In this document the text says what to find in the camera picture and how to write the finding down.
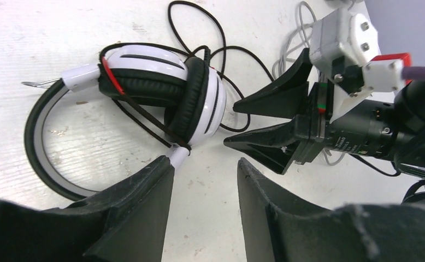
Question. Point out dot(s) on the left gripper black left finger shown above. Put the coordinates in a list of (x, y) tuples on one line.
[(135, 212)]

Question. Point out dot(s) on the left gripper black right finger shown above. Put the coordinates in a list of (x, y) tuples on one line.
[(267, 211)]

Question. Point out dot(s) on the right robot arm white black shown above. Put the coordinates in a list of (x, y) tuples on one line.
[(409, 105)]

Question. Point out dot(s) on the black and white headphones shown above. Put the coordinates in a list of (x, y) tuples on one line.
[(176, 91)]

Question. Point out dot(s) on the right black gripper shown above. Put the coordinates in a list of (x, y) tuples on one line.
[(370, 129)]

